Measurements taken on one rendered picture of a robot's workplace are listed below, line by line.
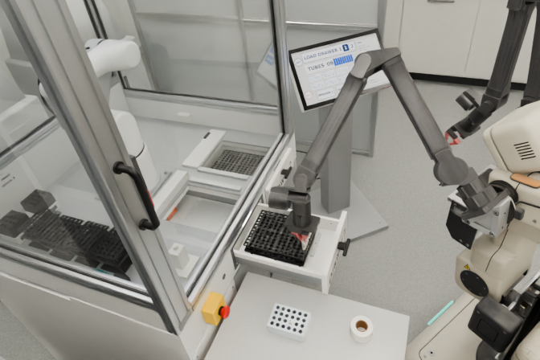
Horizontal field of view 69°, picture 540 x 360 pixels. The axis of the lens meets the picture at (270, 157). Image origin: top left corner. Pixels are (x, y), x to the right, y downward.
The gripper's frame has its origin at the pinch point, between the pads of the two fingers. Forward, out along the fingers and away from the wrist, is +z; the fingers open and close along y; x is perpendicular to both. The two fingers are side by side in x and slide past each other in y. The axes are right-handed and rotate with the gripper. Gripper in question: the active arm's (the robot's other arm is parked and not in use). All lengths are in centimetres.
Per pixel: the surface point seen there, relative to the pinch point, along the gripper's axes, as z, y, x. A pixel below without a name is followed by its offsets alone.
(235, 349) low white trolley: 20.0, 12.0, 33.3
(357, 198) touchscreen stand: 94, 4, -116
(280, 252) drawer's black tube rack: 9.2, 8.3, 1.3
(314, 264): 12.6, -3.6, 0.0
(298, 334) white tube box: 16.0, -5.9, 23.8
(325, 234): 12.7, -3.4, -14.4
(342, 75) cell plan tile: -8, 13, -99
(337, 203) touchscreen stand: 87, 14, -99
